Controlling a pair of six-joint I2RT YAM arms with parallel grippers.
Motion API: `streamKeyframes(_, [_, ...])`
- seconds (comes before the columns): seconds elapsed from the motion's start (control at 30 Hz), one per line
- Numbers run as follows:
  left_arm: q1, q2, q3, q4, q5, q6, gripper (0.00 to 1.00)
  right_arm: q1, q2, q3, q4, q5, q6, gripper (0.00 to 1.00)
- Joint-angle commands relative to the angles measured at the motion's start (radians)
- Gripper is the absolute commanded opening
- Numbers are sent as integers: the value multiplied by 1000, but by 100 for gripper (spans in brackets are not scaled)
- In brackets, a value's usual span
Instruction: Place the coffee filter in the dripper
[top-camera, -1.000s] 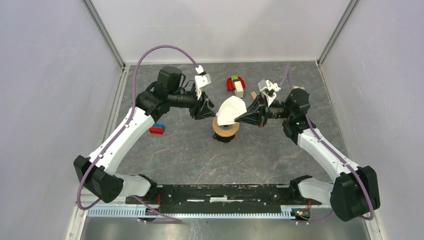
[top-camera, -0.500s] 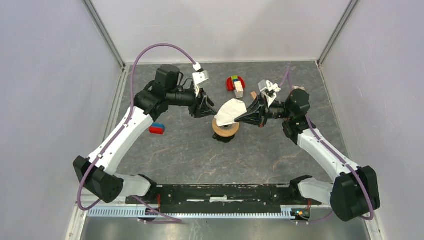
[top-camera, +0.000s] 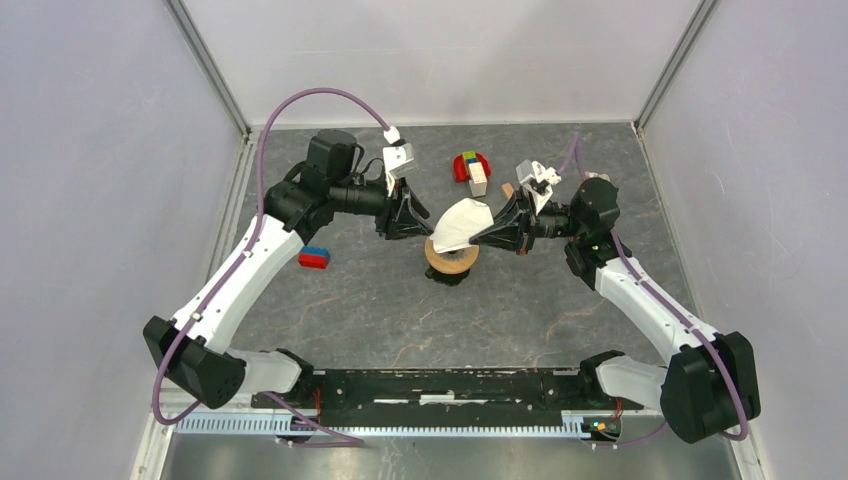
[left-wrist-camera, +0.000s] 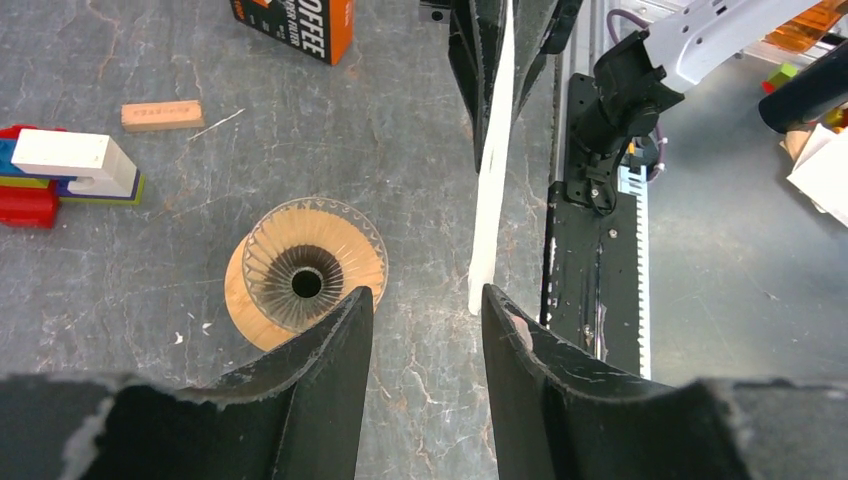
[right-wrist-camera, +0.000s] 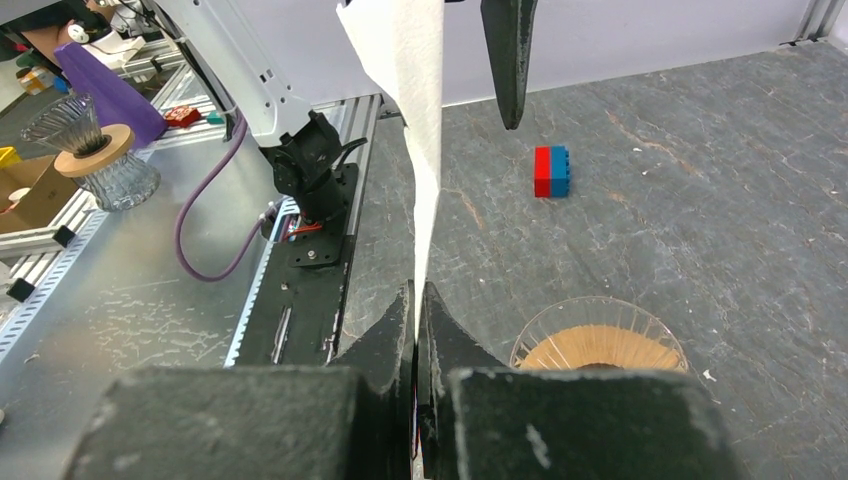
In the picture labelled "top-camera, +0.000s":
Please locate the small wooden block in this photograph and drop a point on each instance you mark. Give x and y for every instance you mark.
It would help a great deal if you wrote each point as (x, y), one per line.
(508, 190)

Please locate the white paper coffee filter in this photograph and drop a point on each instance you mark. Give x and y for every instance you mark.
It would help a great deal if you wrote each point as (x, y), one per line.
(462, 221)

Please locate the orange coffee filter box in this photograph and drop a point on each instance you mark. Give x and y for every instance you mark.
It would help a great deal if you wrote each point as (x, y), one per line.
(602, 176)

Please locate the red and blue block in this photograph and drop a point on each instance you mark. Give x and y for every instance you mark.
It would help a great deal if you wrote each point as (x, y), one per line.
(314, 257)

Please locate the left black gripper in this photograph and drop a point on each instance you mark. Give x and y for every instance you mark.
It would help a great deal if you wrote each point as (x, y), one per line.
(396, 228)

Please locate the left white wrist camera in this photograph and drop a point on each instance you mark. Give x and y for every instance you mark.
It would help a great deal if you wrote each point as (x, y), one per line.
(398, 161)

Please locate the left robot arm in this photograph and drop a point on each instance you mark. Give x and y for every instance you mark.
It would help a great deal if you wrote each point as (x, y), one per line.
(192, 348)

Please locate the round wooden dripper holder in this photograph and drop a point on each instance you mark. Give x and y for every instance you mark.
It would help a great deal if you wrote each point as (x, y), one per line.
(452, 262)

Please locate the white stacked block tower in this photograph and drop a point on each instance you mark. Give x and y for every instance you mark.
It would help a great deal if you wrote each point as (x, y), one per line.
(476, 174)

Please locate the clear glass dripper cone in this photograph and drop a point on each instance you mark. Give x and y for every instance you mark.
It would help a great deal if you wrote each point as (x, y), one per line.
(459, 254)

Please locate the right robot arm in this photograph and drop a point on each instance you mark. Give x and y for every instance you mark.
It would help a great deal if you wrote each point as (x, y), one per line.
(707, 384)

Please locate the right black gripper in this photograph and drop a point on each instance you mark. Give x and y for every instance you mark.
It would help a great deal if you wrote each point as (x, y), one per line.
(505, 237)

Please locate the white toothed cable rail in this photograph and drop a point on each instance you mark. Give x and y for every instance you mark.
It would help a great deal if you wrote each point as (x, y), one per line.
(277, 423)

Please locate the black coffee server base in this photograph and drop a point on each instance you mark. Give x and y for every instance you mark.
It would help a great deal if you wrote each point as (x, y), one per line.
(447, 279)

